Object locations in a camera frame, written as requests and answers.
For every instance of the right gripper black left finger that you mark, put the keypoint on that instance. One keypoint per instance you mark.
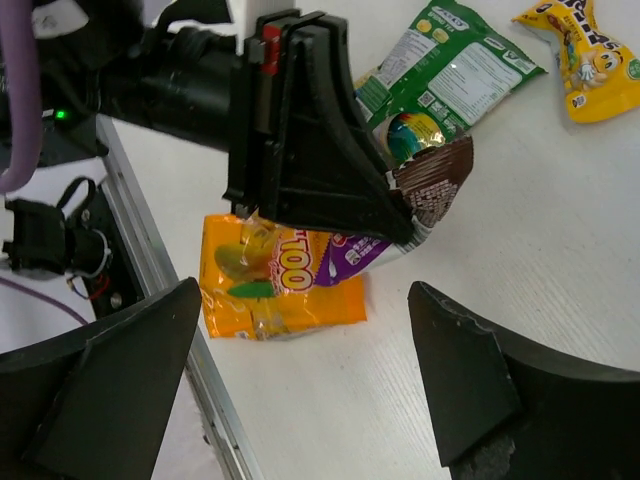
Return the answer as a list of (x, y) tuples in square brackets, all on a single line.
[(94, 402)]

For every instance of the green snack bag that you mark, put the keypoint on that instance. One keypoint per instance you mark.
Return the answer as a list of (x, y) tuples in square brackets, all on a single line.
[(445, 73)]

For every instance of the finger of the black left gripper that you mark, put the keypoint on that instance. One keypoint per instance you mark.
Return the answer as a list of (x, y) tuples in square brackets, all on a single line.
[(300, 152)]

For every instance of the orange gummy candy bag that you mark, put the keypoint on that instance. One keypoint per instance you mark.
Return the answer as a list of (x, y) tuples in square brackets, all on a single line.
[(260, 280)]

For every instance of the yellow candy packet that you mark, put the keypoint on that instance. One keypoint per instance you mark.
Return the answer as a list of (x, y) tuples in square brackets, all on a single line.
[(600, 75)]

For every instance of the dark purple candy packet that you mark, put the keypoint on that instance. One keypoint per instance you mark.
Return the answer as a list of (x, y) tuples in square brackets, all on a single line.
[(428, 182)]

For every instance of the aluminium table frame rail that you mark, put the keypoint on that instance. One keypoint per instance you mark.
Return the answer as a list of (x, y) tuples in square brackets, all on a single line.
[(204, 428)]

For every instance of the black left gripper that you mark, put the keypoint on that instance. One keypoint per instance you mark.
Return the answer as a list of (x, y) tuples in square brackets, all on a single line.
[(190, 84)]

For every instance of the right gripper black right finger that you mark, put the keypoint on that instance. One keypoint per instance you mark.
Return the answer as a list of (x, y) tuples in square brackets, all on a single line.
[(503, 406)]

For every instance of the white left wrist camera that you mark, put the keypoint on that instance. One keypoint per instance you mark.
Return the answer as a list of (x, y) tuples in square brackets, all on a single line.
[(244, 16)]

